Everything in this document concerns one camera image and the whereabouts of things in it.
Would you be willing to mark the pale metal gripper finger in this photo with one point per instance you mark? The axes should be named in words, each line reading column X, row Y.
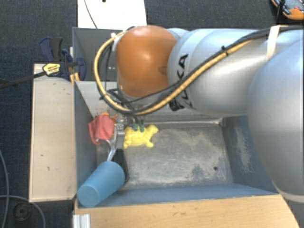
column 112, row 152

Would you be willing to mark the red cloth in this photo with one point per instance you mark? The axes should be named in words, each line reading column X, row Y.
column 102, row 128

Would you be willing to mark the grey metal bin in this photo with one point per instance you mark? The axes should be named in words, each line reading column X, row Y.
column 180, row 155

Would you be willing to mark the yellow toy animal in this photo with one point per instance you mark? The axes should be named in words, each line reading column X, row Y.
column 139, row 138

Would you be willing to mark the pale wood board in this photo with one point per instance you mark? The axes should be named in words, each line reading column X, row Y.
column 53, row 139

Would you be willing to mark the blue plastic cup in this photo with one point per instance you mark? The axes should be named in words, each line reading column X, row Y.
column 101, row 184

